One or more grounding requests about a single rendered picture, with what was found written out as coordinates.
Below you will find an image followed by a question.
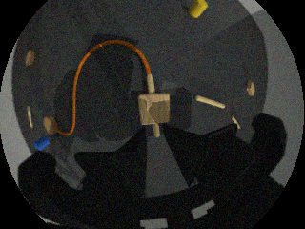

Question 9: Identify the blue cylinder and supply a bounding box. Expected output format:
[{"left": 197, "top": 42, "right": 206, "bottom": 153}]
[{"left": 33, "top": 136, "right": 50, "bottom": 152}]

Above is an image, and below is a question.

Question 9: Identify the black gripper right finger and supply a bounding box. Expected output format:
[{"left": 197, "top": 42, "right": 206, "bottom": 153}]
[{"left": 163, "top": 122, "right": 239, "bottom": 187}]

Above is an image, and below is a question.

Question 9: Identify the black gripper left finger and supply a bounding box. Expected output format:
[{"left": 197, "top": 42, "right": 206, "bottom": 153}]
[{"left": 73, "top": 127, "right": 148, "bottom": 198}]

